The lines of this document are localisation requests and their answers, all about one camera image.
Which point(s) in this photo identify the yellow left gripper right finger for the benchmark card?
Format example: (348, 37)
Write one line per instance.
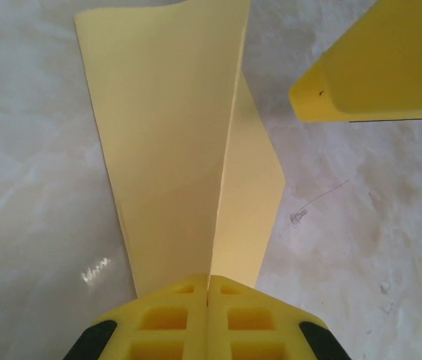
(252, 322)

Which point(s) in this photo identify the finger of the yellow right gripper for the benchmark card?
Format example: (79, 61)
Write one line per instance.
(390, 63)

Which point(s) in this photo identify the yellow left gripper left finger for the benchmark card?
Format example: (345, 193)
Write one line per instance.
(165, 322)

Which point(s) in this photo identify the yellow square paper sheet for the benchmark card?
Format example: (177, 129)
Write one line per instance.
(165, 131)

